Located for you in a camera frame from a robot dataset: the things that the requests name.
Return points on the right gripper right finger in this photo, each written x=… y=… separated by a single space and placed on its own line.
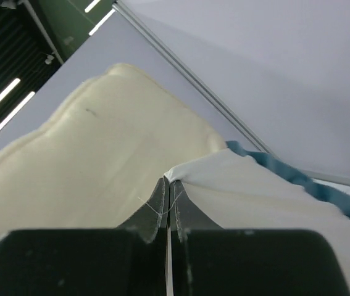
x=208 y=259

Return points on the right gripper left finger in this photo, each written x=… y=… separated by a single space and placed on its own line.
x=129 y=259

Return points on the blue frilled white pillowcase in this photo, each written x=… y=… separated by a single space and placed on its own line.
x=238 y=188

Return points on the cream white pillow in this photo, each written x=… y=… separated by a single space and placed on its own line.
x=99 y=156

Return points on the right aluminium frame post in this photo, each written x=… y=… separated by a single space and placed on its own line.
x=278 y=70

